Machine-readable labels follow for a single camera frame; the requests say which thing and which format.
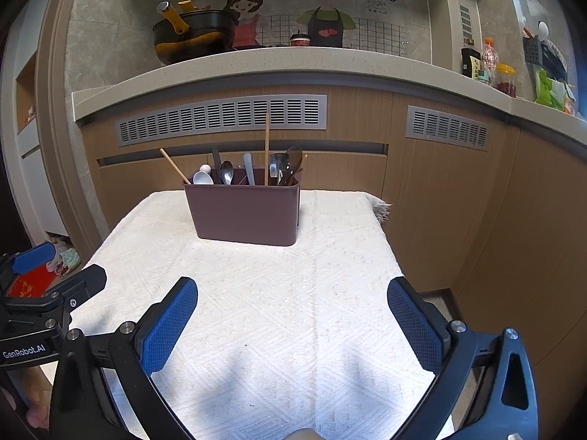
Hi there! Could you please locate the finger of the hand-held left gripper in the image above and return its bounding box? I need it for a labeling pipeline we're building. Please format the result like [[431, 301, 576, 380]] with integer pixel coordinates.
[[46, 264, 107, 315], [0, 241, 56, 294]]

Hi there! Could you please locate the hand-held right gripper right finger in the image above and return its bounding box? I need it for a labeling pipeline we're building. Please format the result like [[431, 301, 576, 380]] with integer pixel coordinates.
[[387, 277, 538, 440]]

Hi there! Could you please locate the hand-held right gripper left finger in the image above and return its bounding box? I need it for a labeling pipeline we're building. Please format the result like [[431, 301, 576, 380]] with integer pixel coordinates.
[[49, 277, 199, 440]]

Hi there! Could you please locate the maroon plastic utensil holder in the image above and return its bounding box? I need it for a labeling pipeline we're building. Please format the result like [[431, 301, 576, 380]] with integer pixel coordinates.
[[182, 179, 301, 247]]

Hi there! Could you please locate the brown wooden spoon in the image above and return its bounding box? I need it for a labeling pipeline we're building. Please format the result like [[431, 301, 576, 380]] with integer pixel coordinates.
[[287, 147, 304, 186]]

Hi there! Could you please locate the person's left hand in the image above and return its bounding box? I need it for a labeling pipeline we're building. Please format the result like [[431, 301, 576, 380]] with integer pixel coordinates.
[[25, 375, 52, 428]]

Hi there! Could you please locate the red printed bag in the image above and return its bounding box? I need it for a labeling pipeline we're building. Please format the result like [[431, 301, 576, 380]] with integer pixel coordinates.
[[7, 263, 58, 301]]

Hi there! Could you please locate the pale patterned cloth bundle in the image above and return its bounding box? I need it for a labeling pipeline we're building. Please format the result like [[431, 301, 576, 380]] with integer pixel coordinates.
[[46, 234, 82, 280]]

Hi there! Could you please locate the white shelf unit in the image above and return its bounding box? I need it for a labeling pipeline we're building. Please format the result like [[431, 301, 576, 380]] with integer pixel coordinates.
[[0, 0, 74, 243]]

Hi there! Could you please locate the wooden cabinet front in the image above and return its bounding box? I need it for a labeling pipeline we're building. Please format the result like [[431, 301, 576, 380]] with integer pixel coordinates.
[[80, 82, 587, 440]]

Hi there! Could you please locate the white textured tablecloth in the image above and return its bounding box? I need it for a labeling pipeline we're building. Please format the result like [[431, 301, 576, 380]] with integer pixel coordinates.
[[69, 189, 459, 440]]

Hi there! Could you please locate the long grey vent grille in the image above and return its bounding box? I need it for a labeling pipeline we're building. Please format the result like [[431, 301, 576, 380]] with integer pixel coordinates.
[[114, 95, 329, 148]]

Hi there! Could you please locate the short grey vent grille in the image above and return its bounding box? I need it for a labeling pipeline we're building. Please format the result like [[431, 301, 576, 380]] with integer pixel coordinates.
[[406, 105, 489, 150]]

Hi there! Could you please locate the black wok with yellow underside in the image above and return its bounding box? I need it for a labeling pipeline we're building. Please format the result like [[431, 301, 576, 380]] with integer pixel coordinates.
[[153, 27, 236, 66]]

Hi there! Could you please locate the jar with yellow lid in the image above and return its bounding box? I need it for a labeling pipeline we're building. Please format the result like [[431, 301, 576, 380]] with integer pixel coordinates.
[[493, 64, 517, 98]]

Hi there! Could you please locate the dark sauce bottle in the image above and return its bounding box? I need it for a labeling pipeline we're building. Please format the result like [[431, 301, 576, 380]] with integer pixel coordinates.
[[461, 48, 482, 78]]

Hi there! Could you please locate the green plastic bag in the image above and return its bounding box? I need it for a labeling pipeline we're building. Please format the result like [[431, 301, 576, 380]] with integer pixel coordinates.
[[534, 69, 576, 111]]

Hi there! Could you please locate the clear bottle orange cap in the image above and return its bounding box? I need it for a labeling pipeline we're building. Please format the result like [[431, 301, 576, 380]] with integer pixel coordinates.
[[481, 38, 500, 74]]

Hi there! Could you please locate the beige stone countertop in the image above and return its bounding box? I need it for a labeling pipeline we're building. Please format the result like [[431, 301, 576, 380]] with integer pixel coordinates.
[[72, 46, 587, 136]]

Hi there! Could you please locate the black wall rack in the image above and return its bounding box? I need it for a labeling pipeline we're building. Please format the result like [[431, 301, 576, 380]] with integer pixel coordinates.
[[523, 36, 569, 81]]

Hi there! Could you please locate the cartoon wall poster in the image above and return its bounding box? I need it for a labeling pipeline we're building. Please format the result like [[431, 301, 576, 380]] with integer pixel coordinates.
[[188, 0, 409, 58]]

